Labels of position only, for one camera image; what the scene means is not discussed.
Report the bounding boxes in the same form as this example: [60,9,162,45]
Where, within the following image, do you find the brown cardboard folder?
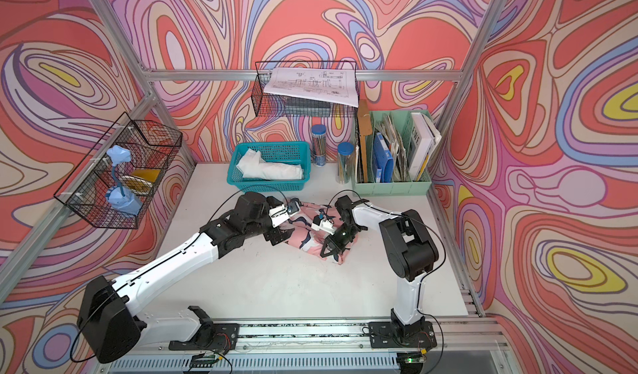
[357,98,373,183]

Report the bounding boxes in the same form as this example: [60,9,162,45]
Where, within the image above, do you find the blue binder folder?
[373,132,394,183]

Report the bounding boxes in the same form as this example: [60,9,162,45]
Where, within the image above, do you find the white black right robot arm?
[312,196,440,352]

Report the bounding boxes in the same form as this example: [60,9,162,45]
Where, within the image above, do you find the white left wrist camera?
[269,198,301,228]

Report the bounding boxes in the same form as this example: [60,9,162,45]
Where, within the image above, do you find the blue lid straw tube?
[337,142,355,184]

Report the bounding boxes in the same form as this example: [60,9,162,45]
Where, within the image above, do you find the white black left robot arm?
[76,192,300,363]

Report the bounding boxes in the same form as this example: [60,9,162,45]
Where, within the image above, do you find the stack of worn papers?
[380,114,410,182]

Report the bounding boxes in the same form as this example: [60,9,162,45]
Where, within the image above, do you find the white folded cloth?
[236,149,304,181]

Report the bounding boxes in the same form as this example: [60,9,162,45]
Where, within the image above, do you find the pink shark print shorts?
[279,202,358,264]

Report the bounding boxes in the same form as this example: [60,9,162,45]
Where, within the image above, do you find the black wire wall basket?
[251,59,361,117]

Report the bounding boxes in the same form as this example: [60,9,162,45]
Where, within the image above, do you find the black wire side basket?
[54,113,183,229]

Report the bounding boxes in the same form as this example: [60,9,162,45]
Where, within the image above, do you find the mint green file organizer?
[351,110,433,196]

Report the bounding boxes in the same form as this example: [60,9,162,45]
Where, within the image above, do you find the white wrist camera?
[312,214,337,234]
[269,198,301,228]

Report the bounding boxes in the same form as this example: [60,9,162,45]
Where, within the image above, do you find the teal plastic basket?
[227,141,312,191]

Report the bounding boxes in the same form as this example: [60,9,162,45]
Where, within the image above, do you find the white printed paper sheet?
[264,67,360,107]

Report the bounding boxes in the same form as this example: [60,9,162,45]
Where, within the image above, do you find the blue lid pencil tube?
[311,124,327,166]

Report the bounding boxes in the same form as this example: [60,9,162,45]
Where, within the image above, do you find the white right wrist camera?
[312,214,337,234]

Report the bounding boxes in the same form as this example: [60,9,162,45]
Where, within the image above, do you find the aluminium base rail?
[92,316,523,373]

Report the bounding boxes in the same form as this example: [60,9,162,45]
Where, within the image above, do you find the yellow item in basket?
[121,169,160,195]

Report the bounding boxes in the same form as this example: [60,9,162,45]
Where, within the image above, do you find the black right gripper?
[321,222,364,257]

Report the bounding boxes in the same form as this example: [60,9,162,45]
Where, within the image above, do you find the white yellow book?
[408,111,442,182]

